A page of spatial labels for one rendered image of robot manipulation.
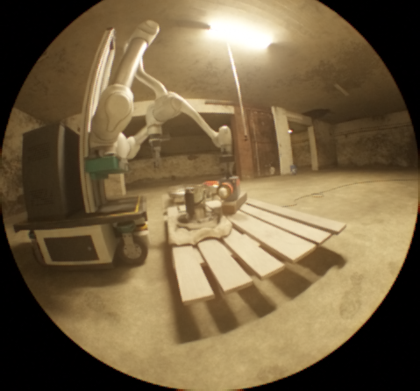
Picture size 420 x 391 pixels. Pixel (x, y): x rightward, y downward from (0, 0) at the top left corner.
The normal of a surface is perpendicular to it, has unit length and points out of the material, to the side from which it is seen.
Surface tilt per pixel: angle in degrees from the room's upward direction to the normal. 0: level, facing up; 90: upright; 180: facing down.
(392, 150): 90
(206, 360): 0
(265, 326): 0
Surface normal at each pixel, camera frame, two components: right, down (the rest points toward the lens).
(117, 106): 0.75, 0.08
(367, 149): -0.95, 0.12
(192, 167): 0.30, 0.04
